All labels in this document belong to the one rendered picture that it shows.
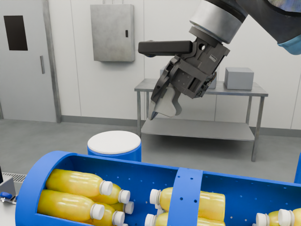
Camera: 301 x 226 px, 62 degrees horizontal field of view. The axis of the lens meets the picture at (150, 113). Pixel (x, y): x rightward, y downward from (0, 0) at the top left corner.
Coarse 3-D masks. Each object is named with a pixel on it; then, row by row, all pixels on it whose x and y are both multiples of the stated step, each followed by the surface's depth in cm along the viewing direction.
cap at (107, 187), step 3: (105, 183) 72; (108, 183) 72; (111, 183) 73; (102, 186) 72; (105, 186) 71; (108, 186) 71; (111, 186) 74; (102, 189) 71; (105, 189) 71; (108, 189) 72; (111, 189) 74; (102, 192) 72; (105, 192) 71; (108, 192) 72; (108, 195) 72
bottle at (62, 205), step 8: (48, 192) 71; (56, 192) 72; (64, 192) 72; (40, 200) 70; (48, 200) 69; (56, 200) 69; (64, 200) 69; (72, 200) 68; (80, 200) 68; (88, 200) 69; (40, 208) 69; (48, 208) 69; (56, 208) 68; (64, 208) 68; (72, 208) 67; (80, 208) 67; (88, 208) 68; (56, 216) 69; (64, 216) 68; (72, 216) 67; (80, 216) 67; (88, 216) 68
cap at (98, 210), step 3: (96, 204) 69; (99, 204) 69; (96, 207) 68; (99, 207) 68; (102, 207) 69; (93, 210) 67; (96, 210) 67; (99, 210) 67; (102, 210) 69; (93, 213) 67; (96, 213) 67; (99, 213) 67; (102, 213) 69; (93, 216) 67; (96, 216) 67; (99, 216) 68; (102, 216) 69; (99, 219) 68
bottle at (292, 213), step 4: (300, 208) 61; (292, 212) 61; (296, 212) 60; (300, 212) 59; (292, 216) 59; (296, 216) 59; (300, 216) 59; (292, 220) 59; (296, 220) 59; (300, 220) 58; (292, 224) 59; (296, 224) 59; (300, 224) 58
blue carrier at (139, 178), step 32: (64, 160) 84; (96, 160) 82; (32, 192) 65; (192, 192) 59; (224, 192) 77; (256, 192) 74; (288, 192) 70; (32, 224) 64; (64, 224) 61; (128, 224) 83; (192, 224) 55
